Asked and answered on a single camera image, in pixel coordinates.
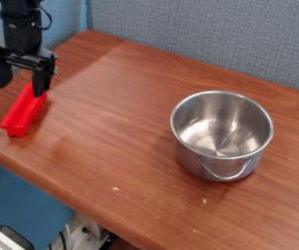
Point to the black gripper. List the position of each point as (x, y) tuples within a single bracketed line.
[(21, 50)]

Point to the red plastic block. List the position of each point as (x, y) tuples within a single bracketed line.
[(21, 113)]

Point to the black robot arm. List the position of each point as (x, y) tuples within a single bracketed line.
[(21, 8)]

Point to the white items under table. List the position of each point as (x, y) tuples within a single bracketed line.
[(82, 234)]

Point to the metal pot with handle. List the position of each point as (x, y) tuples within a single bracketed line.
[(221, 131)]

